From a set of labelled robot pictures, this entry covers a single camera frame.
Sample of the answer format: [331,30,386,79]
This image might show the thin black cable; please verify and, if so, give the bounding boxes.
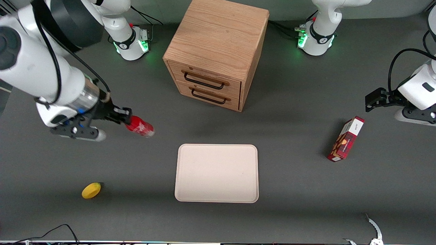
[12,224,79,245]

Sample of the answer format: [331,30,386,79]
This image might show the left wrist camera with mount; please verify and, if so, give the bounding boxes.
[394,106,436,127]

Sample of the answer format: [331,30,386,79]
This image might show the wooden drawer cabinet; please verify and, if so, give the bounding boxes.
[163,0,270,112]

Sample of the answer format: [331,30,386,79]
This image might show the black left arm base cables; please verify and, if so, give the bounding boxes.
[268,20,307,38]

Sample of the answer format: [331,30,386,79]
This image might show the black right arm base cables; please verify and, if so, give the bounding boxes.
[108,6,164,45]

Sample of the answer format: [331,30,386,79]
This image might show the black arm base cables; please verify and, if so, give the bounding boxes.
[268,20,307,38]
[108,6,164,45]

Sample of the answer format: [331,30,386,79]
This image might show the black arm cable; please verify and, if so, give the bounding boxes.
[388,30,436,93]
[32,0,111,104]

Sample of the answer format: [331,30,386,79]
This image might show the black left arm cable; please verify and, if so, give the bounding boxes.
[388,30,436,93]

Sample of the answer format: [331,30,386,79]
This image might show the red cookie box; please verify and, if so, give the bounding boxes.
[327,116,365,162]

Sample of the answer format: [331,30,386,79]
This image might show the black drawer handle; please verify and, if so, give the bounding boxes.
[191,87,227,105]
[184,71,225,90]

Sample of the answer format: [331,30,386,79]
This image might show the white curved plastic strip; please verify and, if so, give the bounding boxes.
[342,213,384,245]

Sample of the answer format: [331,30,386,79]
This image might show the red coke bottle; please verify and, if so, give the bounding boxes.
[125,116,155,137]

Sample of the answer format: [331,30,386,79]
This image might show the beige rectangular tray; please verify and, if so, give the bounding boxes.
[174,144,259,203]

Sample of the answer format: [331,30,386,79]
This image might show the yellow lemon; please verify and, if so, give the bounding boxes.
[81,182,102,199]

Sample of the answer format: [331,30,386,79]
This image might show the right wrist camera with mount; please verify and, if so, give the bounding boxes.
[50,114,107,142]

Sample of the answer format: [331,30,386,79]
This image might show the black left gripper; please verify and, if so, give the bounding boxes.
[365,87,408,113]

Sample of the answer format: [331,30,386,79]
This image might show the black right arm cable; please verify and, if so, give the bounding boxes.
[32,0,111,104]

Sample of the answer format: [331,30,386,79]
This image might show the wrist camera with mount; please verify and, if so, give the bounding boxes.
[394,106,436,127]
[50,114,107,142]

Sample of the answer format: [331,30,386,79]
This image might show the wooden drawer front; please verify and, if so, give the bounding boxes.
[168,61,242,100]
[175,80,241,112]

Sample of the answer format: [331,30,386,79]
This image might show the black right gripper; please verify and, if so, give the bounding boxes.
[91,98,133,125]

